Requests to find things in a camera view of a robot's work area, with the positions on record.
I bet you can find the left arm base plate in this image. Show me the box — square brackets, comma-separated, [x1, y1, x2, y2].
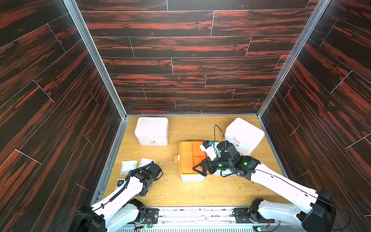
[133, 208, 159, 227]

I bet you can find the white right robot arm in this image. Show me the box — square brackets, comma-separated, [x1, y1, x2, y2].
[193, 141, 337, 232]

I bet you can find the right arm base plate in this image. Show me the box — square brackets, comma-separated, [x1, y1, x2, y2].
[232, 207, 275, 224]

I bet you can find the white orange handled box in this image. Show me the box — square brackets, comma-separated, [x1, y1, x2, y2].
[175, 141, 208, 182]

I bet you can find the white pink first aid box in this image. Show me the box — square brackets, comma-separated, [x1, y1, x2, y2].
[225, 118, 265, 156]

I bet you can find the pink medicine chest box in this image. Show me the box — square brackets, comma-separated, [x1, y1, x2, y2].
[134, 117, 169, 146]

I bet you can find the aluminium frame rail left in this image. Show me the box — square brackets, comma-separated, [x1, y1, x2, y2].
[62, 0, 129, 119]

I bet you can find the aluminium frame rail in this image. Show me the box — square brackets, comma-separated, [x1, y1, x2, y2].
[62, 0, 129, 119]
[257, 0, 332, 118]

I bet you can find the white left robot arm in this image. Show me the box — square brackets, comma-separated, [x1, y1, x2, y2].
[69, 161, 163, 232]

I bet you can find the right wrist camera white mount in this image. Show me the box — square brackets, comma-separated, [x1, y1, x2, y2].
[200, 141, 217, 160]

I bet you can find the aluminium frame rail right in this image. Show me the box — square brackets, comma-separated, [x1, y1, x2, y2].
[257, 0, 332, 118]

